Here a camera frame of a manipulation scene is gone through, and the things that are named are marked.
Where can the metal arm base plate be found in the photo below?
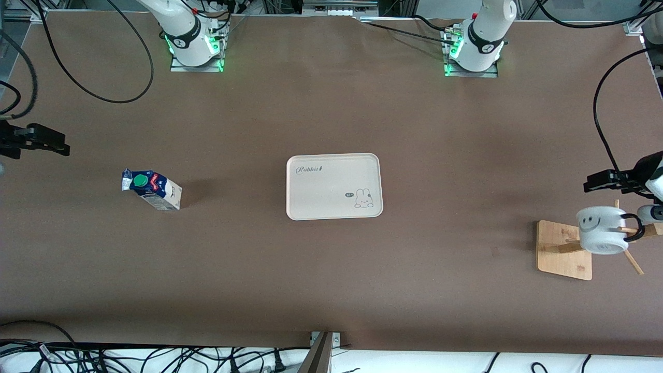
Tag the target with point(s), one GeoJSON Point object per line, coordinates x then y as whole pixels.
{"type": "Point", "coordinates": [474, 74]}
{"type": "Point", "coordinates": [199, 68]}

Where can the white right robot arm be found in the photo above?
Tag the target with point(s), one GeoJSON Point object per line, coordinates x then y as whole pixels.
{"type": "Point", "coordinates": [181, 31]}

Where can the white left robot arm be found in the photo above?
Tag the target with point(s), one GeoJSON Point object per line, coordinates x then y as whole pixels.
{"type": "Point", "coordinates": [484, 41]}

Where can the wooden cup rack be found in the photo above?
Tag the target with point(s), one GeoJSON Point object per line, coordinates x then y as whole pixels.
{"type": "Point", "coordinates": [562, 248]}

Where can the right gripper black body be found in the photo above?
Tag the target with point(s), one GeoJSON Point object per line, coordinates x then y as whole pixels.
{"type": "Point", "coordinates": [6, 141]}

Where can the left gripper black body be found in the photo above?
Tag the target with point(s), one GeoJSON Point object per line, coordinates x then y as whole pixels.
{"type": "Point", "coordinates": [637, 174]}

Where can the blue white milk carton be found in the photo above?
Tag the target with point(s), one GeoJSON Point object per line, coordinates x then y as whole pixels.
{"type": "Point", "coordinates": [155, 189]}

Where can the grey metal camera post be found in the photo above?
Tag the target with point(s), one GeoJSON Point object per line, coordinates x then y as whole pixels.
{"type": "Point", "coordinates": [318, 355]}

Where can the white rabbit print tray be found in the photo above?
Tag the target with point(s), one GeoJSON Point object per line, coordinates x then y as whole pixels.
{"type": "Point", "coordinates": [334, 186]}

